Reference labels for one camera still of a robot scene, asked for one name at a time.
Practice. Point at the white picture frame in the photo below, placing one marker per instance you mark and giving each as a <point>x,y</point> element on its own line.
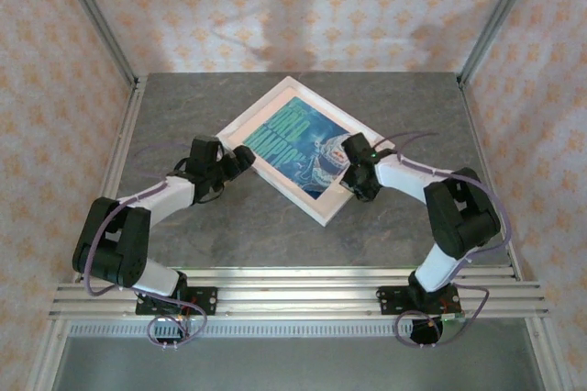
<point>254,105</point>

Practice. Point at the blue racing helmet photo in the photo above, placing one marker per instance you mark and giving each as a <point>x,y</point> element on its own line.
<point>293,143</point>

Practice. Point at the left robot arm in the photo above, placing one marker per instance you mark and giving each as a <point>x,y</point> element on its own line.
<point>169,203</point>

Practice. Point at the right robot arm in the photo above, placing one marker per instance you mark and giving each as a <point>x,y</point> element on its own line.
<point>408,177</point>

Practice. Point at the grey sheet metal panel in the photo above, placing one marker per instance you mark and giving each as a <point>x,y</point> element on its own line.
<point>298,363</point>

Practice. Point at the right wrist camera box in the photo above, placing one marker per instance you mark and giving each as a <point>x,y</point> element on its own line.
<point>357,148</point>

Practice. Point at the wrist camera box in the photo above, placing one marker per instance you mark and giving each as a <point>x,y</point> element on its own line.
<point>206,150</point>
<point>357,148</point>

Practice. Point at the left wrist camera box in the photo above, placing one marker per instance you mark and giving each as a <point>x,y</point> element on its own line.
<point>206,150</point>

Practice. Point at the aluminium side rail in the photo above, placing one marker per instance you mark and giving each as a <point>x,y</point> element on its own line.
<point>111,170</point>

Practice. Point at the narrow aluminium table edge rail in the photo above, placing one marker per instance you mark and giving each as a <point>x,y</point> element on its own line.
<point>298,273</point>

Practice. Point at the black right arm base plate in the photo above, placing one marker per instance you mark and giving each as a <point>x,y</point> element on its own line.
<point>387,301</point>

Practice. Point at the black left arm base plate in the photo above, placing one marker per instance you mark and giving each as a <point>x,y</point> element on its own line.
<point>206,301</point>

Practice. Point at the wide aluminium mounting rail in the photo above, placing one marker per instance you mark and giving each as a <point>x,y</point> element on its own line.
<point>298,301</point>

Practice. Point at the aluminium upright post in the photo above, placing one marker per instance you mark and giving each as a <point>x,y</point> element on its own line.
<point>96,14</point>
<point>499,14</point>

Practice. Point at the aluminium frame leg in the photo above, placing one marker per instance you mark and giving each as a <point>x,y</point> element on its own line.
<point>46,359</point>
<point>546,359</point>

